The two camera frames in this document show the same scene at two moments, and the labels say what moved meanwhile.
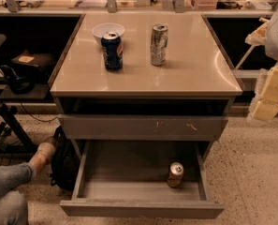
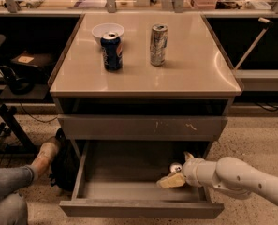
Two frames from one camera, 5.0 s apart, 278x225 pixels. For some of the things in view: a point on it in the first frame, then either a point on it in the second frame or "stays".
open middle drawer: [127, 178] stays
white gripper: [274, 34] to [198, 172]
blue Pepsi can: [112, 49] stays
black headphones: [19, 84] stays
